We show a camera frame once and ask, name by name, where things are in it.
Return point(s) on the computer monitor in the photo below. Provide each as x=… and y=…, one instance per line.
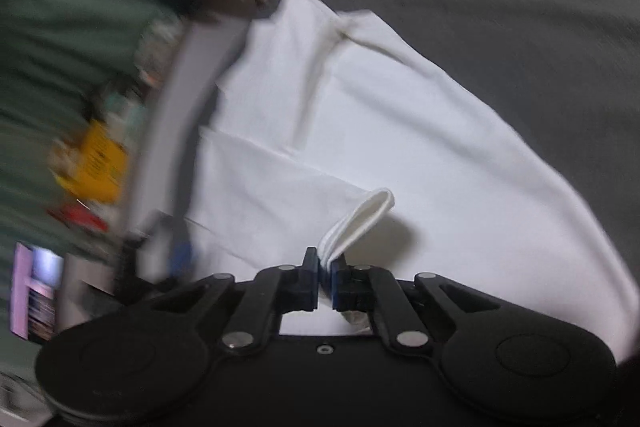
x=37, y=287

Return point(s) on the red snack bag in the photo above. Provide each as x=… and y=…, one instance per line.
x=80, y=217

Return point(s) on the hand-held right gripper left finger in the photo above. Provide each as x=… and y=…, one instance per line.
x=305, y=287

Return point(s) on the clear storage case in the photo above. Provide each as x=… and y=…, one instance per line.
x=157, y=52

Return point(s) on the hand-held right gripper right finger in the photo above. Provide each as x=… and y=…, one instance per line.
x=340, y=287

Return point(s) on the yellow cardboard box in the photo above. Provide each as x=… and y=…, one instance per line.
x=97, y=162

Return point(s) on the white teal carton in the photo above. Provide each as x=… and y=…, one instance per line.
x=125, y=117

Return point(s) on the green curtain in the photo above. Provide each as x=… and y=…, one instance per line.
x=50, y=57

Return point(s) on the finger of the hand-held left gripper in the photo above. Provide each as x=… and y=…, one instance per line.
x=182, y=257

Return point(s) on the white sweatshirt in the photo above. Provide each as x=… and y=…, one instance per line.
x=400, y=132

